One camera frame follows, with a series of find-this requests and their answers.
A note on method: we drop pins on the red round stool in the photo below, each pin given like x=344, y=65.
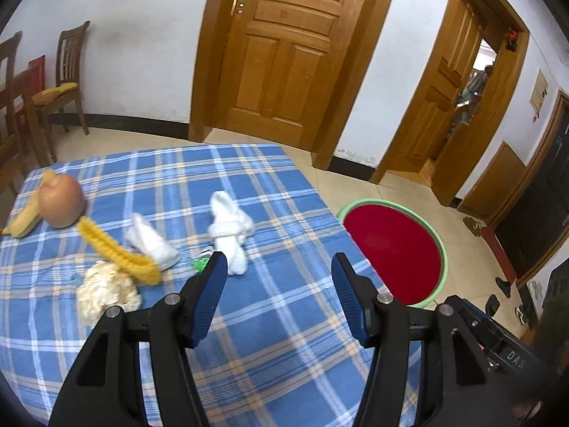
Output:
x=391, y=249

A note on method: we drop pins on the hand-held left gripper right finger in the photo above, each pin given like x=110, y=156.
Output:
x=351, y=302

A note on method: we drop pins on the wooden chair with cushion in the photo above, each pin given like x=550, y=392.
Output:
x=71, y=53

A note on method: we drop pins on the wooden door frame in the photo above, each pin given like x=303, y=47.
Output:
x=511, y=98

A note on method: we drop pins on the yellow seat cushion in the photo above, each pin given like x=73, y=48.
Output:
x=53, y=93

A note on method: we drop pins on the closed wooden door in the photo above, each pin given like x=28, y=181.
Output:
x=284, y=53

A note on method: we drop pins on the knotted white sock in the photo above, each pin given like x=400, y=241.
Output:
x=226, y=227

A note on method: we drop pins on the red door decoration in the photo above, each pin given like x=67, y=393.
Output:
x=512, y=40

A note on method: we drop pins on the white sneaker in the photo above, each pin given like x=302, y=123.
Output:
x=522, y=314

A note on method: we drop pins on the apple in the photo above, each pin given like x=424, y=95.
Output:
x=62, y=200

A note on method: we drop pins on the long yellow foam fruit net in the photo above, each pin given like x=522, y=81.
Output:
x=115, y=249

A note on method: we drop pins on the wall notice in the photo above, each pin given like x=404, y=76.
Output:
x=540, y=91

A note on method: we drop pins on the black shoe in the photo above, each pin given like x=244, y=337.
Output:
x=503, y=287
x=493, y=306

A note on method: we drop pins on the brown slipper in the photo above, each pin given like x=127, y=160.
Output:
x=472, y=227

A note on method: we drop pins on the red board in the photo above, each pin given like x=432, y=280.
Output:
x=38, y=69

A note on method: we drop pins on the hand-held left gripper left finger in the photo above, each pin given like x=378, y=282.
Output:
x=206, y=302

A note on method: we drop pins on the blue plaid tablecloth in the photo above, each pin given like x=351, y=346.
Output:
x=275, y=320

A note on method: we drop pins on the green toy figure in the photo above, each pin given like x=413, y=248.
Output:
x=202, y=263

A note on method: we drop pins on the open wooden door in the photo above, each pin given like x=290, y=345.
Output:
x=440, y=98

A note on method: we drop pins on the banana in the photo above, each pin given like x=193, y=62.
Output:
x=24, y=220

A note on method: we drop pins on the dark wooden door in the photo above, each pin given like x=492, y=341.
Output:
x=542, y=209

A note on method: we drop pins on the white tissue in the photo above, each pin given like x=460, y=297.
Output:
x=106, y=289

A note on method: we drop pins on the tall wooden chair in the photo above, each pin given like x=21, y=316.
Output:
x=11, y=53

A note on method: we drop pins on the wooden cabinet door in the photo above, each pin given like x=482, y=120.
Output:
x=498, y=182

